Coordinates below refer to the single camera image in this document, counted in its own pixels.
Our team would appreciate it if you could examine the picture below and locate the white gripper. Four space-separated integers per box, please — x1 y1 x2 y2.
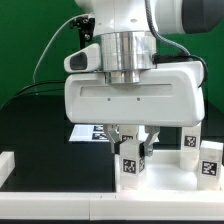
64 44 205 157

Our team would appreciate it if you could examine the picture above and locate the white square table top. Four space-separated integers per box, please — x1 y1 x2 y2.
115 150 224 191

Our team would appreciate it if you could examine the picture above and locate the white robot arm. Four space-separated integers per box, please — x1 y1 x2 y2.
64 0 224 152

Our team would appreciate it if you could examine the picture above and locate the white base tag plate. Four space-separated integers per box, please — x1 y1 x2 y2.
68 124 160 143

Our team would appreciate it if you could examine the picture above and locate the white front fence bar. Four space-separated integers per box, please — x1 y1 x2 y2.
0 191 224 221

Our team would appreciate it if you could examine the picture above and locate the white side fence block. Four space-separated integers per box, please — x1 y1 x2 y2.
0 151 15 188

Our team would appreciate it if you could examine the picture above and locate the black cable upper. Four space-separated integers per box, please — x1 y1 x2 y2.
13 79 68 98

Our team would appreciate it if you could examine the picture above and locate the black cable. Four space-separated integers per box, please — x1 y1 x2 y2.
13 79 68 98
0 87 66 111

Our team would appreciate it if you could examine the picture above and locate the black cable lower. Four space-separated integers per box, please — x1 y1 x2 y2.
0 87 66 111

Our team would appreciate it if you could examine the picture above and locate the black camera stand pole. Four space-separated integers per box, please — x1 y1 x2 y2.
79 29 91 49

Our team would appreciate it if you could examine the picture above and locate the grey camera cable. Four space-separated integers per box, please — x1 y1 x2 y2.
32 13 88 84

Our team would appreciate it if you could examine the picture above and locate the black camera on stand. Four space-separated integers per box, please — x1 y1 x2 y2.
69 14 95 32

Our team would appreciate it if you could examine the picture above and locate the grey robot hose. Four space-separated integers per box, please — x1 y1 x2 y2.
143 0 191 56

